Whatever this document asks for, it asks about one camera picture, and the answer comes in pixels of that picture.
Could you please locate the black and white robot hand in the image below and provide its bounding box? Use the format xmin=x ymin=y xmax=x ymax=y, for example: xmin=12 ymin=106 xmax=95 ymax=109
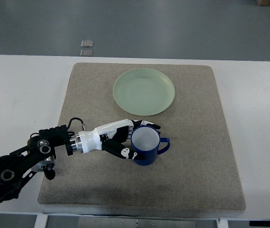
xmin=71 ymin=119 xmax=161 ymax=161

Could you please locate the light green plate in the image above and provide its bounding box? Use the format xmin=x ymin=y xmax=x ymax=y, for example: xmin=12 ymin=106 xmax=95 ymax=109
xmin=113 ymin=68 xmax=175 ymax=116

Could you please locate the blue mug white inside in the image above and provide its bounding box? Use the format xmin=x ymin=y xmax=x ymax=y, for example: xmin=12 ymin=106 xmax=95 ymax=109
xmin=130 ymin=125 xmax=170 ymax=166

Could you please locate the beige felt mat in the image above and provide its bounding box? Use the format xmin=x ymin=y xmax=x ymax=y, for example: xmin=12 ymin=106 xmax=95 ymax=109
xmin=38 ymin=63 xmax=245 ymax=217

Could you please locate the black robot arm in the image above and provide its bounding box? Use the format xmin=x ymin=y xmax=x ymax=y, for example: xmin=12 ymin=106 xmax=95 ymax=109
xmin=0 ymin=117 xmax=84 ymax=203

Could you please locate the upper metal floor plate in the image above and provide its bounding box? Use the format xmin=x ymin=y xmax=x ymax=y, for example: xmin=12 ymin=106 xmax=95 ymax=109
xmin=81 ymin=40 xmax=93 ymax=48

